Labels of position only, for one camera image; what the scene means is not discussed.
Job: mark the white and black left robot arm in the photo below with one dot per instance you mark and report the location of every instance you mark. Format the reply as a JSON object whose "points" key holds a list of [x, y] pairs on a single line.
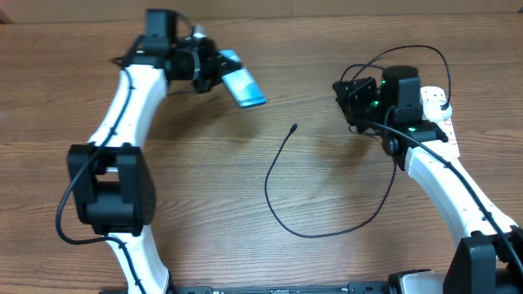
{"points": [[110, 183]]}

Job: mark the white charger plug adapter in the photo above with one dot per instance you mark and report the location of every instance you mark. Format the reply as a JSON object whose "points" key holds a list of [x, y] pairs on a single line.
{"points": [[432, 111]]}

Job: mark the white power strip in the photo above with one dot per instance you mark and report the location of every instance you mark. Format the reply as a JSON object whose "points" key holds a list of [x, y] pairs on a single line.
{"points": [[432, 99]]}

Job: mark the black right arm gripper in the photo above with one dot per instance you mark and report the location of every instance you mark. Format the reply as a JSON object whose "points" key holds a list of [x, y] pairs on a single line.
{"points": [[349, 100]]}

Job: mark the blue Samsung Galaxy smartphone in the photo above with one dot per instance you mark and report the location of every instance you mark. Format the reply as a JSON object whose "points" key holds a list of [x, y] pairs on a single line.
{"points": [[243, 87]]}

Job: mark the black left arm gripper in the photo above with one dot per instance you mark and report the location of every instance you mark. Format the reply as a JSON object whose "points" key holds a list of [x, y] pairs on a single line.
{"points": [[212, 68]]}

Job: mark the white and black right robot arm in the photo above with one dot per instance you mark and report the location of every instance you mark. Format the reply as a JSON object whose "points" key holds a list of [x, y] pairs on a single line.
{"points": [[414, 123]]}

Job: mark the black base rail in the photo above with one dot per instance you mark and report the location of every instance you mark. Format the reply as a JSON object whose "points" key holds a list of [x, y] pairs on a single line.
{"points": [[374, 287]]}

